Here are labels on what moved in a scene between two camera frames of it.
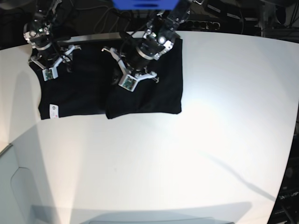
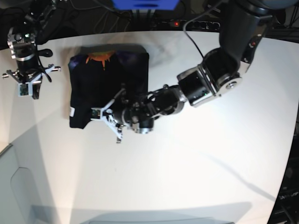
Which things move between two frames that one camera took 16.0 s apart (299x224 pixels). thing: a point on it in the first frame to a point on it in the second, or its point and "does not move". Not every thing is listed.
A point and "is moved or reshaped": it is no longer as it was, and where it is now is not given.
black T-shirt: [90, 86] is moved or reshaped
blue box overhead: [145, 4] does not move
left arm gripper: [49, 57] to [29, 76]
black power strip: [200, 25] does not move
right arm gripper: [133, 61] to [118, 113]
